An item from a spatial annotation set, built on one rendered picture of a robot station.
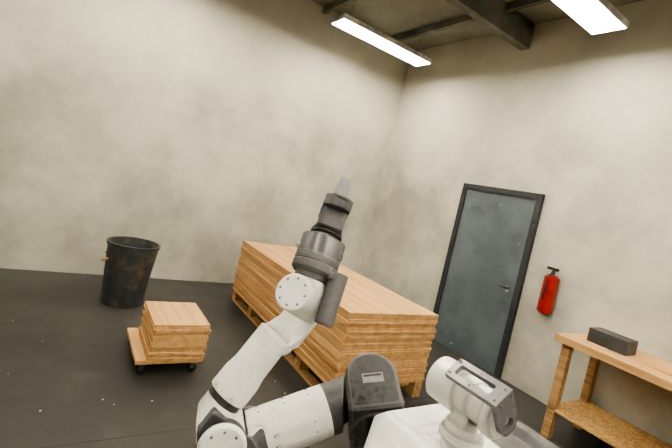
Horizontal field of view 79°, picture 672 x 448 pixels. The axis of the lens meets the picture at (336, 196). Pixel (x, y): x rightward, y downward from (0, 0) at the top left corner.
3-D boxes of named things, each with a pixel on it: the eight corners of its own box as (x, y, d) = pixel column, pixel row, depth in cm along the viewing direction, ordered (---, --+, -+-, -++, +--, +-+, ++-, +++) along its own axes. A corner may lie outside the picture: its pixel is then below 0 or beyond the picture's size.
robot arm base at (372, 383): (330, 412, 85) (378, 390, 89) (359, 474, 75) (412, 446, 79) (328, 366, 77) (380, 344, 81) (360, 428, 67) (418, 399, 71)
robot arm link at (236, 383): (249, 326, 78) (177, 414, 73) (254, 342, 68) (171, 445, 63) (291, 359, 79) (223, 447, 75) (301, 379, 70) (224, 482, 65)
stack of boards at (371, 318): (420, 397, 376) (440, 315, 375) (327, 409, 319) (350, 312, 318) (299, 301, 582) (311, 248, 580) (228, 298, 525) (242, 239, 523)
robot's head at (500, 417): (475, 391, 63) (466, 352, 61) (526, 425, 56) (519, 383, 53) (447, 417, 60) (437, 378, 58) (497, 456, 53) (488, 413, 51)
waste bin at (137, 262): (151, 311, 427) (164, 251, 426) (92, 310, 398) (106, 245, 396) (143, 293, 472) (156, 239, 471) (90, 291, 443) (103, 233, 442)
